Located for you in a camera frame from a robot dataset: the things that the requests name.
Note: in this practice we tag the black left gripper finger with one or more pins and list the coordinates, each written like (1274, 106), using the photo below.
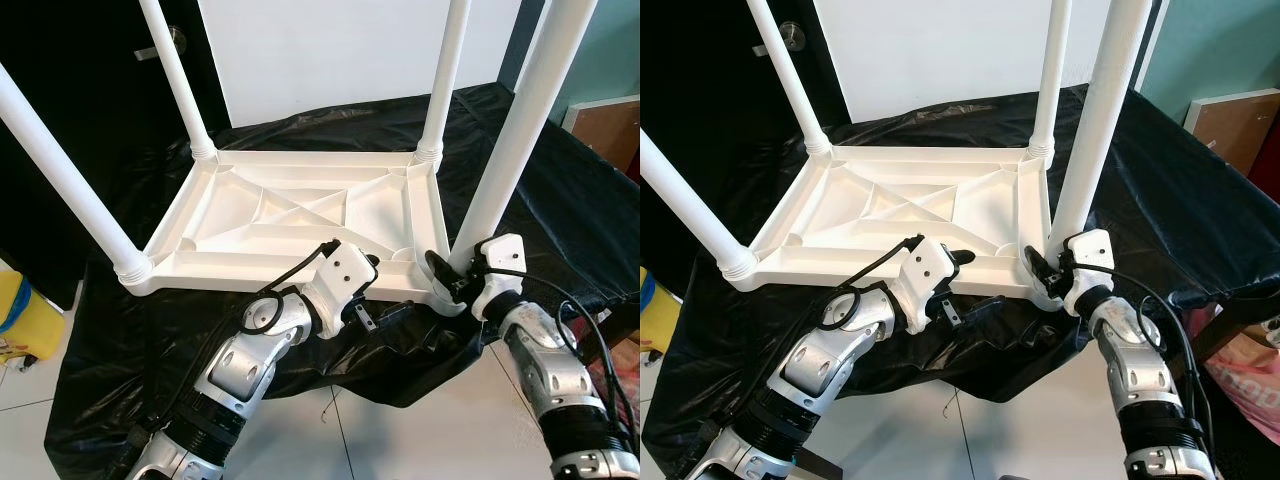
(395, 313)
(372, 263)
(985, 307)
(962, 258)

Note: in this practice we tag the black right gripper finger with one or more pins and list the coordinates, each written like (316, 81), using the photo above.
(1037, 265)
(440, 270)

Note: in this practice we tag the white plastic table leg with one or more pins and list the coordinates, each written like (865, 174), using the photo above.
(445, 70)
(1052, 70)
(1100, 120)
(60, 170)
(520, 120)
(180, 70)
(790, 70)
(690, 210)

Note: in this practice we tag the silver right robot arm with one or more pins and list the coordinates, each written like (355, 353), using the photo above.
(1130, 370)
(550, 370)

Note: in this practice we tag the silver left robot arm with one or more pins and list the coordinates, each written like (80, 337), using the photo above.
(240, 370)
(820, 370)

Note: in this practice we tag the black plastic table cover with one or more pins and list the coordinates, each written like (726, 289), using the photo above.
(1180, 200)
(570, 200)

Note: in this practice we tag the brown wooden table leg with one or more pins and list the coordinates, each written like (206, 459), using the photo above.
(620, 325)
(820, 466)
(1235, 325)

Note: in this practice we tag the pink plastic bag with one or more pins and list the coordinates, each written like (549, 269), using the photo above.
(625, 390)
(1245, 390)

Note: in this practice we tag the yellow and blue package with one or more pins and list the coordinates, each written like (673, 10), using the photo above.
(655, 320)
(30, 320)

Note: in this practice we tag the white panel with cardboard face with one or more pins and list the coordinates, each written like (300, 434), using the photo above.
(610, 130)
(1235, 130)

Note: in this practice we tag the dark red curtain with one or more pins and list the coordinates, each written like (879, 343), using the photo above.
(634, 150)
(1270, 160)

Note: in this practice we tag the black door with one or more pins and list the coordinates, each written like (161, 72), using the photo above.
(700, 70)
(70, 60)

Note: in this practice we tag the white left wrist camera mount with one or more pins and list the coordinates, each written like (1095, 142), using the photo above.
(340, 275)
(920, 275)

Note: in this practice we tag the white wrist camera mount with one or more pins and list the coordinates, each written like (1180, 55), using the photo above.
(920, 275)
(505, 255)
(1090, 250)
(340, 275)

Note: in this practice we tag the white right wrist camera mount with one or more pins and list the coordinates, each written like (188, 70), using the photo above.
(505, 255)
(1090, 250)

